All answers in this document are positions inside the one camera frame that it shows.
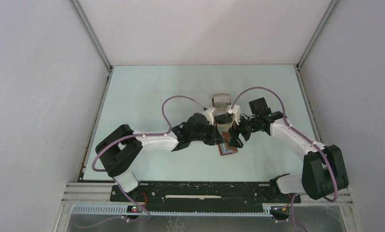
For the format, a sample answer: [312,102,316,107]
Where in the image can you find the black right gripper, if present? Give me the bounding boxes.
[227,111,259,148]

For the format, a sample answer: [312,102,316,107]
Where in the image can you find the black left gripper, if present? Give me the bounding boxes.
[190,121,224,145]

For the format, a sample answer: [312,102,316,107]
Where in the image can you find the brown leather card holder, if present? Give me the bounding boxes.
[218,131,238,156]

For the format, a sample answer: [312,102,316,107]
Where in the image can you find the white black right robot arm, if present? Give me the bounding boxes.
[226,98,349,202]

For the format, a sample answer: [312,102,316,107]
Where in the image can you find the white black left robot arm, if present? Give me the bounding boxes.
[95,113,224,202]

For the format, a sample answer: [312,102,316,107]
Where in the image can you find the black card in tray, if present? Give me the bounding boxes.
[214,114,233,125]

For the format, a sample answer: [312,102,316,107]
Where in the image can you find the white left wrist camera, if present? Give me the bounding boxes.
[202,107,218,126]

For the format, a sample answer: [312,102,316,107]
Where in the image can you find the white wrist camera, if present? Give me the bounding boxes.
[226,104,241,125]
[202,107,218,126]

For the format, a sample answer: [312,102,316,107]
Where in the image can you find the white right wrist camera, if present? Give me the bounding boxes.
[226,104,241,125]

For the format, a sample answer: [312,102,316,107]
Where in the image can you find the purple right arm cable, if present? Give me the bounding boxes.
[230,87,339,203]

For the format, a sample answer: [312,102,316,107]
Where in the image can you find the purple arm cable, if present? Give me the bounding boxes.
[92,95,209,173]
[230,87,339,203]

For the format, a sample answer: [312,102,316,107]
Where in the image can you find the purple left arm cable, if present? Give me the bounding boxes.
[92,95,209,173]

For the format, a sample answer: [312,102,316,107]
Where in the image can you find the aluminium frame rail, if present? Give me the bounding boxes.
[61,182,354,218]

